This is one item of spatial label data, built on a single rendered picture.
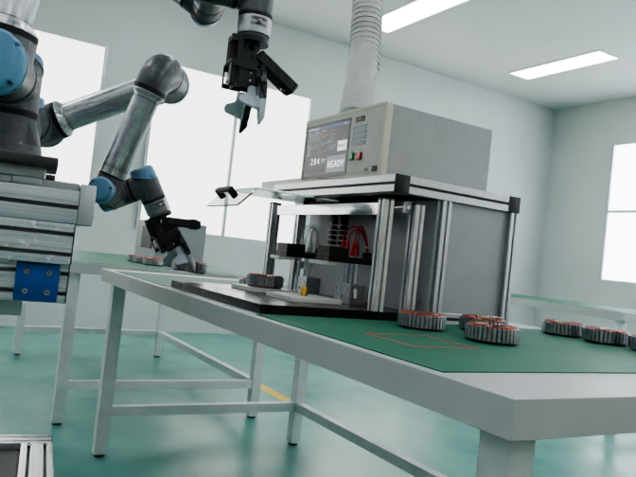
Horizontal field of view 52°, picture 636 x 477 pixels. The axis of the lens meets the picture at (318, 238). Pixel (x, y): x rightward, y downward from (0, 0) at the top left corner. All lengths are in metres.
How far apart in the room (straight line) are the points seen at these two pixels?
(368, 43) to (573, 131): 6.46
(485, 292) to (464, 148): 0.42
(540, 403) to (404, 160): 1.06
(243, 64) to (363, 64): 1.89
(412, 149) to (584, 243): 7.44
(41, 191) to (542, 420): 1.11
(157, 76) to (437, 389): 1.35
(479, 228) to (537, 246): 7.69
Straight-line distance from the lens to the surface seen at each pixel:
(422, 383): 0.93
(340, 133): 1.94
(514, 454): 0.89
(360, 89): 3.19
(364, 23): 3.45
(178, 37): 6.79
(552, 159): 9.70
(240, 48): 1.48
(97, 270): 3.16
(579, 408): 0.91
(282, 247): 1.97
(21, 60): 1.42
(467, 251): 1.80
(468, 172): 1.94
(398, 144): 1.78
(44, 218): 1.52
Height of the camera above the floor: 0.89
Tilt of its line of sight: 2 degrees up
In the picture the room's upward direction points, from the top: 6 degrees clockwise
